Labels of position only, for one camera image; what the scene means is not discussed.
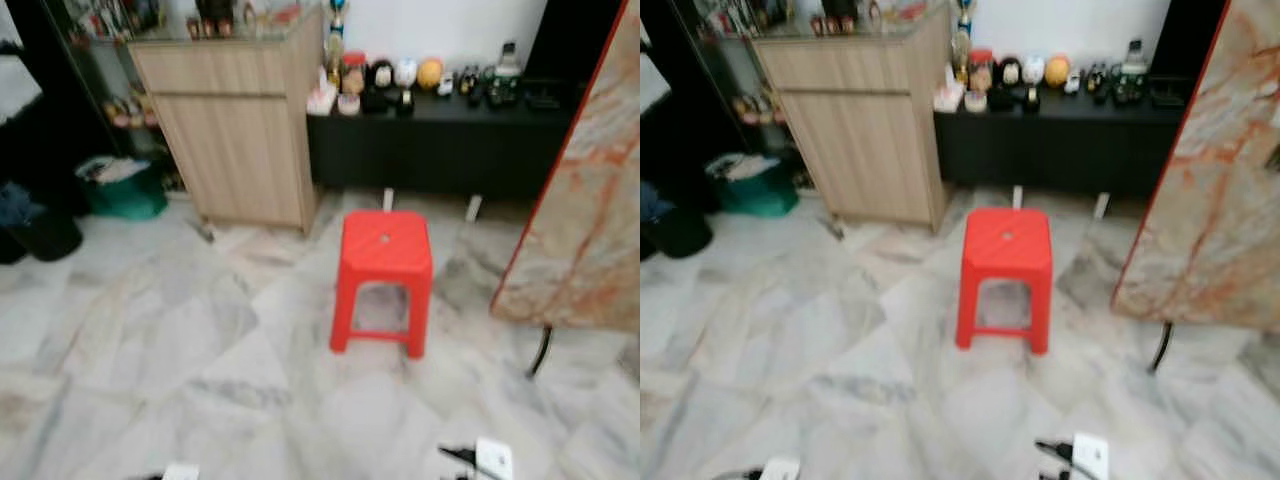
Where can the curved black table leg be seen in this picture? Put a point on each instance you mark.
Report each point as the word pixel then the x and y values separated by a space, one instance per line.
pixel 542 350
pixel 1163 345

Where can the red plastic stool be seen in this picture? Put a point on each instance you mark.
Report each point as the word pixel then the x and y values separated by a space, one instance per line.
pixel 385 245
pixel 1005 245

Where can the orange veined marble table top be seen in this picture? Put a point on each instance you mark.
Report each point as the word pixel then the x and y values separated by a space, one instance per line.
pixel 1210 210
pixel 590 220

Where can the black low cabinet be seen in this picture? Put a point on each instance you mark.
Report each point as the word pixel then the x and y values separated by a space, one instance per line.
pixel 1060 150
pixel 440 150

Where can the black bin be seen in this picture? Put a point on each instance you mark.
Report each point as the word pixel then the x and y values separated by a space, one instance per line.
pixel 45 235
pixel 680 232

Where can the small pale bowl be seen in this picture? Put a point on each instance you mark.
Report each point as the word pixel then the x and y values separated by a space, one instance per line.
pixel 348 104
pixel 975 102

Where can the light wooden cabinet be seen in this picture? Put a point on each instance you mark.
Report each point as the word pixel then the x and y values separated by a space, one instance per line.
pixel 230 140
pixel 860 140

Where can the orange round figurine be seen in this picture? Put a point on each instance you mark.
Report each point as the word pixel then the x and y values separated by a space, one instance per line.
pixel 430 73
pixel 1057 71

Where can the black round figurine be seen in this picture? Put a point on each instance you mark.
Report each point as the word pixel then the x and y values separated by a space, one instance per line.
pixel 381 75
pixel 1008 73

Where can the white round figurine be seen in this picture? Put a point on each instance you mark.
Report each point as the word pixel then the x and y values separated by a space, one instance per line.
pixel 1033 70
pixel 405 72

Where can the green basket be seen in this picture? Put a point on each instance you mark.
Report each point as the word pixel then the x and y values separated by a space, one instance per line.
pixel 755 188
pixel 125 190

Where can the grey upright device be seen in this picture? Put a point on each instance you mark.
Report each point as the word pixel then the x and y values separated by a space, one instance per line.
pixel 508 60
pixel 1135 58

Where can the gold and blue trophy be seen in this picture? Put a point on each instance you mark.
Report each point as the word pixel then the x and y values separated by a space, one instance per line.
pixel 336 45
pixel 963 42

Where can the dark glass display shelf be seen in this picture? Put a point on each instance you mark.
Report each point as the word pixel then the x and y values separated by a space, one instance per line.
pixel 735 80
pixel 110 80

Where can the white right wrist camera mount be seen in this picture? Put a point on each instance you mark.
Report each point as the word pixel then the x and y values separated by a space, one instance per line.
pixel 1090 457
pixel 495 460

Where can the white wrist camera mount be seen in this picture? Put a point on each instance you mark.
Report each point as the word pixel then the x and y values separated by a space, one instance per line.
pixel 781 469
pixel 495 460
pixel 1090 457
pixel 181 472

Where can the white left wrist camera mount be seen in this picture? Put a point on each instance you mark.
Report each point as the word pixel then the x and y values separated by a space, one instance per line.
pixel 181 472
pixel 781 469

